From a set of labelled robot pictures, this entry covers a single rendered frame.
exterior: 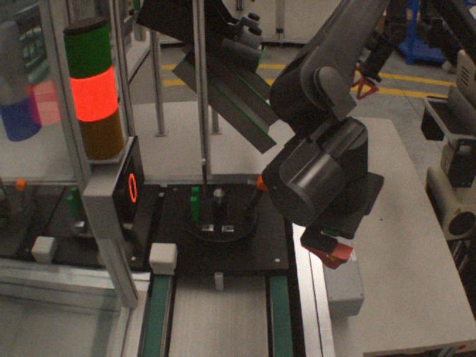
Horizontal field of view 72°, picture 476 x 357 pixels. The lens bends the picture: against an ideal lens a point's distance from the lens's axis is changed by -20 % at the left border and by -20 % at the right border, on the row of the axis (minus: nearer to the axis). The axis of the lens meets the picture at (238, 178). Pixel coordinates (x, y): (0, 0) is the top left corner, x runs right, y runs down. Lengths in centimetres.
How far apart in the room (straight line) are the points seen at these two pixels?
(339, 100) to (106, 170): 27
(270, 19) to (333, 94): 439
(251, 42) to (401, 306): 63
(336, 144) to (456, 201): 86
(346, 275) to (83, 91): 52
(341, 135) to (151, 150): 85
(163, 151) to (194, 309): 61
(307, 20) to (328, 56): 437
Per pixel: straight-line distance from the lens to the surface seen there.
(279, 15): 474
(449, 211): 123
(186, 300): 72
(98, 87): 41
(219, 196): 72
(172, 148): 120
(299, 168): 39
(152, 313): 67
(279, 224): 77
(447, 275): 92
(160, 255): 69
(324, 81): 39
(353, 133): 43
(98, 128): 43
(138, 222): 80
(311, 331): 63
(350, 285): 69
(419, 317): 82
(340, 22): 48
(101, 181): 45
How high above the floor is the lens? 149
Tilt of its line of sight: 37 degrees down
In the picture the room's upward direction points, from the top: 1 degrees counter-clockwise
